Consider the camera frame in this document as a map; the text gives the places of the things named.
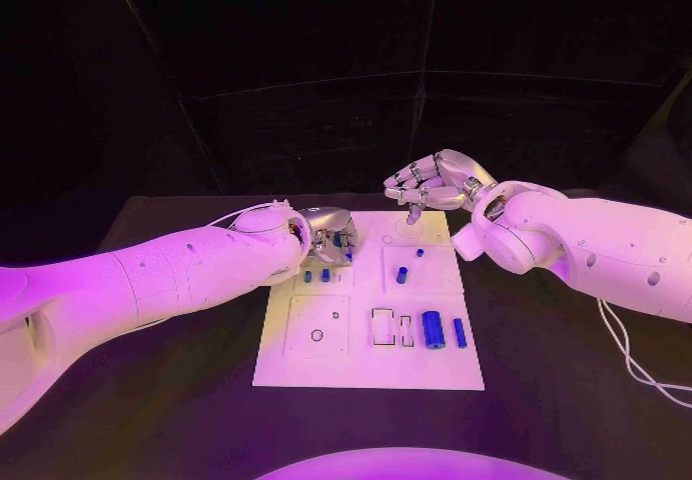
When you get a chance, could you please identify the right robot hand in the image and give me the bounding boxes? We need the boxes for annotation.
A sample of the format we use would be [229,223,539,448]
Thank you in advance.
[382,148,499,226]

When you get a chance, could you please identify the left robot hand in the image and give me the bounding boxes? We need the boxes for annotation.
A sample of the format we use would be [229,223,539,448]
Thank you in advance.
[295,206,359,267]

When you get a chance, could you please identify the white task board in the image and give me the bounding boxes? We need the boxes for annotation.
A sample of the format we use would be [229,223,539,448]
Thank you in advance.
[251,210,486,392]

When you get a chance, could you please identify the large blue cylinder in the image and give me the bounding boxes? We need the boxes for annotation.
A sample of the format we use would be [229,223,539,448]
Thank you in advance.
[419,310,448,351]

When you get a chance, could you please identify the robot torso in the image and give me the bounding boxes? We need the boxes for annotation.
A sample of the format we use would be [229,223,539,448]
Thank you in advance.
[252,446,575,480]

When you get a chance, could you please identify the white cable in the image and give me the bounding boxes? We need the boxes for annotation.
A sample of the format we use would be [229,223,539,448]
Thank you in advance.
[601,299,692,409]
[595,297,692,393]
[229,209,298,234]
[206,200,297,228]

